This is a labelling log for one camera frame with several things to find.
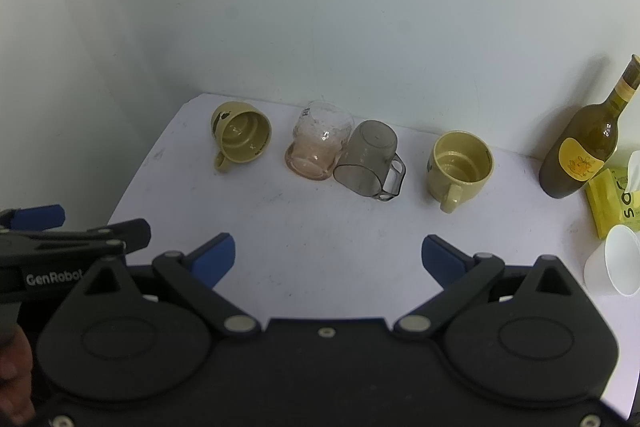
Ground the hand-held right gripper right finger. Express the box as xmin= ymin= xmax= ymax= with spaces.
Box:
xmin=394 ymin=234 xmax=588 ymax=339

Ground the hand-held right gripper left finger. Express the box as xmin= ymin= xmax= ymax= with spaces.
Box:
xmin=67 ymin=233 xmax=262 ymax=340

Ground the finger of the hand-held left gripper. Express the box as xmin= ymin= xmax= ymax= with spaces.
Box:
xmin=0 ymin=205 xmax=67 ymax=232
xmin=0 ymin=219 xmax=152 ymax=267

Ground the yellow mug with dark print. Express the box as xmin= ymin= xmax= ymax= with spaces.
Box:
xmin=210 ymin=102 xmax=272 ymax=174

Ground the grey transparent plastic cup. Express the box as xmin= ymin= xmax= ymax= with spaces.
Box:
xmin=332 ymin=120 xmax=407 ymax=202

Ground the clear pinkish glass cup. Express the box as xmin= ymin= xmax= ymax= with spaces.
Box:
xmin=285 ymin=99 xmax=356 ymax=182

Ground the white plastic cup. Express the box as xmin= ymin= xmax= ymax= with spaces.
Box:
xmin=584 ymin=224 xmax=640 ymax=297

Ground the person's left hand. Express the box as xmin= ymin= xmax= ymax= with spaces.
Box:
xmin=0 ymin=323 xmax=36 ymax=427

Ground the plain yellow mug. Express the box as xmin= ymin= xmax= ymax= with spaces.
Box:
xmin=426 ymin=130 xmax=495 ymax=214

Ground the olive glass bottle yellow label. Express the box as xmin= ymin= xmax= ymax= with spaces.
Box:
xmin=539 ymin=54 xmax=640 ymax=200

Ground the yellow tissue packet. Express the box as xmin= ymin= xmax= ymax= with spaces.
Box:
xmin=586 ymin=168 xmax=640 ymax=240

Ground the white tissue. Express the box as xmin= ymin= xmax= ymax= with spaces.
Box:
xmin=625 ymin=150 xmax=640 ymax=192

